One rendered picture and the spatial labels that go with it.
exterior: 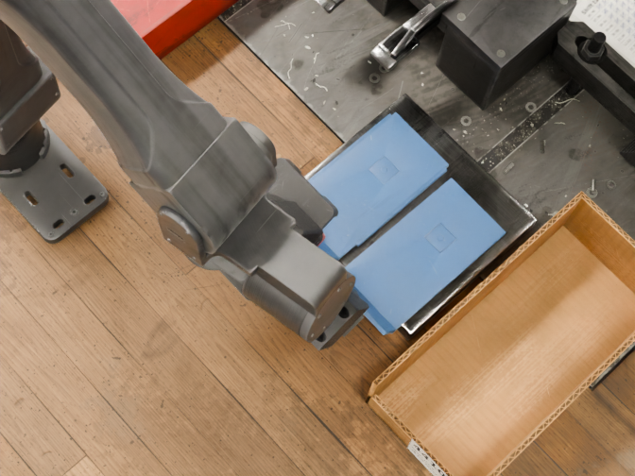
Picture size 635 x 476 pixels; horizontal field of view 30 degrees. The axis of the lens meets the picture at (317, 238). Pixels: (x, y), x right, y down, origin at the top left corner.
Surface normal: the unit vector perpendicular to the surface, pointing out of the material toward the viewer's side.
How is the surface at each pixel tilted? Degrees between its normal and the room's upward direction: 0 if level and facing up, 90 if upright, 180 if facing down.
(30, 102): 90
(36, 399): 0
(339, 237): 0
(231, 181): 42
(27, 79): 90
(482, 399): 0
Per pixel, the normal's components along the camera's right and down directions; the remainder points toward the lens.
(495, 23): 0.06, -0.35
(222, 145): 0.57, 0.13
